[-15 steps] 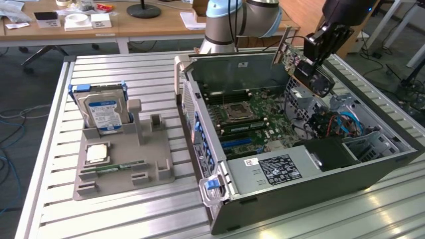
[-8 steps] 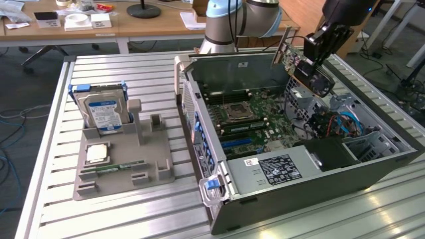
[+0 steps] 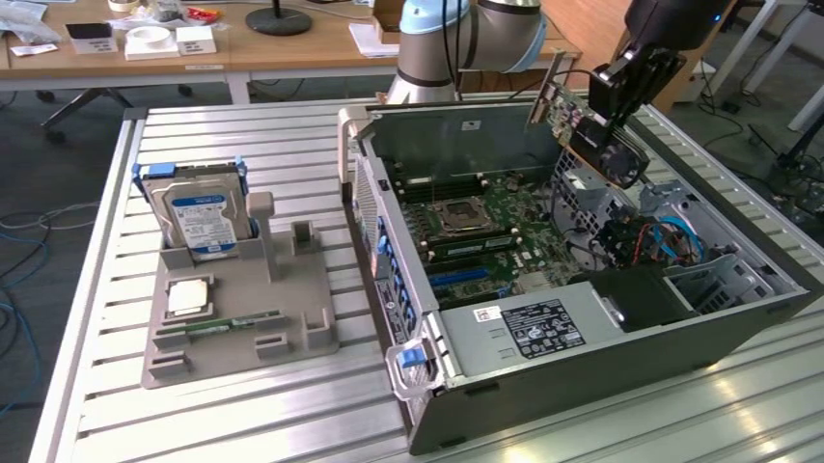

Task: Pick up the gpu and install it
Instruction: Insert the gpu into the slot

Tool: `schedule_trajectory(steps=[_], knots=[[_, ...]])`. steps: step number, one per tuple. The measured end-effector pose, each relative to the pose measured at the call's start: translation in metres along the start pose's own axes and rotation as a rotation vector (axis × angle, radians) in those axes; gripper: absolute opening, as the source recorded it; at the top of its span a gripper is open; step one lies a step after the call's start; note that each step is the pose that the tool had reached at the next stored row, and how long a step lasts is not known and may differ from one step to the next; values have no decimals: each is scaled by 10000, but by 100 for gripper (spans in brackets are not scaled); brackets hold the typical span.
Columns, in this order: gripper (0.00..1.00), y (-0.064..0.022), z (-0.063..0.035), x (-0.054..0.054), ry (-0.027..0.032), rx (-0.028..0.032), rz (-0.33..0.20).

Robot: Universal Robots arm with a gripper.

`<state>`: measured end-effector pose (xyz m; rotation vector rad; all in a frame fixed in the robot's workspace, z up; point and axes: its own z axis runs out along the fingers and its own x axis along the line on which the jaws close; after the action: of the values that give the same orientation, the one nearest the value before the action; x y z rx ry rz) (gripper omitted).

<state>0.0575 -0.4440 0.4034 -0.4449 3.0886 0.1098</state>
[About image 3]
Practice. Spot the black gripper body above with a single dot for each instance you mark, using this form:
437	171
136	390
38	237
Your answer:
676	21

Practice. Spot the NVIDIA graphics card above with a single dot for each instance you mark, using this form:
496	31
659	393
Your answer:
619	159

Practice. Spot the black power adapter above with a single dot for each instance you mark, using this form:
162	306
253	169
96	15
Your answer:
730	107

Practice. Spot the wooden cabinet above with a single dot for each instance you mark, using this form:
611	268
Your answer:
580	19

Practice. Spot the perforated silver drive cage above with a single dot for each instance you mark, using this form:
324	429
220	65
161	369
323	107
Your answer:
670	198

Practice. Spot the black equipment stand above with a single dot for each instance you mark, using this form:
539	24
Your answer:
795	154

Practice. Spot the green motherboard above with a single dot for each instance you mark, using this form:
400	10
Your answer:
528	226

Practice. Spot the silver CPU socket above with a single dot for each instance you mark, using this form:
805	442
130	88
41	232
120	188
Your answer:
464	217

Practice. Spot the green RAM stick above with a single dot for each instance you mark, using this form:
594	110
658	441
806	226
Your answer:
220	324
474	246

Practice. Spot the brown cardboard box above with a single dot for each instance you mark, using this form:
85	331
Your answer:
387	14

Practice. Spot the white paper stack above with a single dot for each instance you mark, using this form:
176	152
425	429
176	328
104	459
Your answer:
371	43

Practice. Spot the silver chipset heatsink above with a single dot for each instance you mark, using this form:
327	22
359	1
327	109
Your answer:
531	283

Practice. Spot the long black expansion slot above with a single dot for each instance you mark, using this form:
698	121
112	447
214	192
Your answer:
460	264

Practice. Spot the black plastic shroud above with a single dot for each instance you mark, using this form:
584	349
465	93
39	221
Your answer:
644	299

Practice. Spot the silver disk bay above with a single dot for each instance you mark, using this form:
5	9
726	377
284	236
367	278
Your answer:
727	284

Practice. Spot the blue expansion slot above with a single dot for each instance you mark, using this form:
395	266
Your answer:
460	276

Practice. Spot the blue card retention clip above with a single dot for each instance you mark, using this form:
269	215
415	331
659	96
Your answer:
385	252
405	312
401	295
400	282

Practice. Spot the light wooden desk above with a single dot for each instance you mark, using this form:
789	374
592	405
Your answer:
65	67
309	53

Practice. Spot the black round lamp base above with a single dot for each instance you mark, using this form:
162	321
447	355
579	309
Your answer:
277	21

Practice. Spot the grey power supply unit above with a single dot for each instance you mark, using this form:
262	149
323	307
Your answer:
476	347

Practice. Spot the open grey PC case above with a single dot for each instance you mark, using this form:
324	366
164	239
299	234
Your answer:
580	386

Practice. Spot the grey parts rack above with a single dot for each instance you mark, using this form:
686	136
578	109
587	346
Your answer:
303	289

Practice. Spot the blue case latch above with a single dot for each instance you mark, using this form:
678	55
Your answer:
412	359

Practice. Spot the plain white box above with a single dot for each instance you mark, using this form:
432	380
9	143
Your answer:
197	41

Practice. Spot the red packet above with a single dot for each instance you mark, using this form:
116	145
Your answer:
204	15

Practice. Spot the hard disk in blue carrier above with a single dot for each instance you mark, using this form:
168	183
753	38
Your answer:
193	222

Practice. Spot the white tape roll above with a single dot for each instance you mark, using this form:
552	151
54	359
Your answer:
162	41

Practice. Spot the dark packet in bag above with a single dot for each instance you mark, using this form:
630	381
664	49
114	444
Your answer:
168	12

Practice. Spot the flat white box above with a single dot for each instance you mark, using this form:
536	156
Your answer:
152	54

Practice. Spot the silver CPU chip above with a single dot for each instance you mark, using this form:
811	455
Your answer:
188	296

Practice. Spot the small beige tape roll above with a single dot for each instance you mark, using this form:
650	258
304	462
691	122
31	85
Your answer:
117	6

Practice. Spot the white box with black top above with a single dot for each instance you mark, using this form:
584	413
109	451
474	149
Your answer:
94	43

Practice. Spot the black chair base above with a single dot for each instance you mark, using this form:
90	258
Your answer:
84	101

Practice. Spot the red and white card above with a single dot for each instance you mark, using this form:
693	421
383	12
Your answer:
33	49

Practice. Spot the clear plastic bag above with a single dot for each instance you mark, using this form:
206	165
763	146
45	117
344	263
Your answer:
26	24

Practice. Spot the white desk frame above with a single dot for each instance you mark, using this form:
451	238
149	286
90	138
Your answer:
810	108

